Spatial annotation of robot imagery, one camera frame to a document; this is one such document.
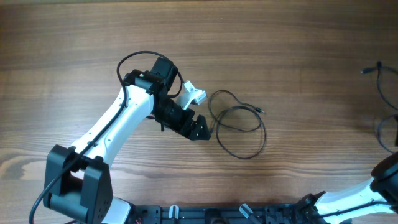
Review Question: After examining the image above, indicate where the black right camera cable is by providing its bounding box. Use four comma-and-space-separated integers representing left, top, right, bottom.
317, 200, 398, 218

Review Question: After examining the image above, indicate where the black camera cable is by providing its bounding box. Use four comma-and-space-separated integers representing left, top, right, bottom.
29, 50, 185, 224
317, 200, 398, 218

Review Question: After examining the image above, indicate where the black left camera cable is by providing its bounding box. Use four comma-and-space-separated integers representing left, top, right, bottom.
29, 50, 185, 224

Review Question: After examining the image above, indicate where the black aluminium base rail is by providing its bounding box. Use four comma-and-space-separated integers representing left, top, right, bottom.
132, 204, 326, 224

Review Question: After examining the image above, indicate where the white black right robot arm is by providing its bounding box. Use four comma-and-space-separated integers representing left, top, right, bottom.
294, 153, 397, 224

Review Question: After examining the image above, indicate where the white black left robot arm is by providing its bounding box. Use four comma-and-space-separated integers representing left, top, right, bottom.
39, 57, 210, 223

